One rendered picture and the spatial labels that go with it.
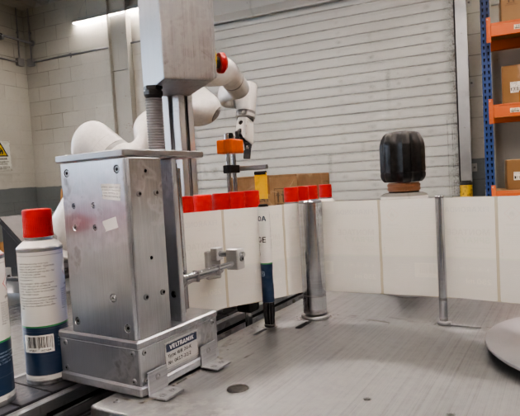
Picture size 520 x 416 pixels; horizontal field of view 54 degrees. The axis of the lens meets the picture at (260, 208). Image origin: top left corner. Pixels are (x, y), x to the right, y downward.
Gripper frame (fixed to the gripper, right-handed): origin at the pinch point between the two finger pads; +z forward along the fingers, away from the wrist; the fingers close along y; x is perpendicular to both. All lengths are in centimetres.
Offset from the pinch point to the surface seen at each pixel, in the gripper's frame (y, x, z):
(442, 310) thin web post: -114, -83, 58
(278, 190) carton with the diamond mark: -45, -33, 25
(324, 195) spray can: -68, -54, 32
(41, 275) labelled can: -147, -41, 56
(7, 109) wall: 301, 486, -162
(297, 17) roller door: 289, 75, -233
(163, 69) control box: -124, -39, 21
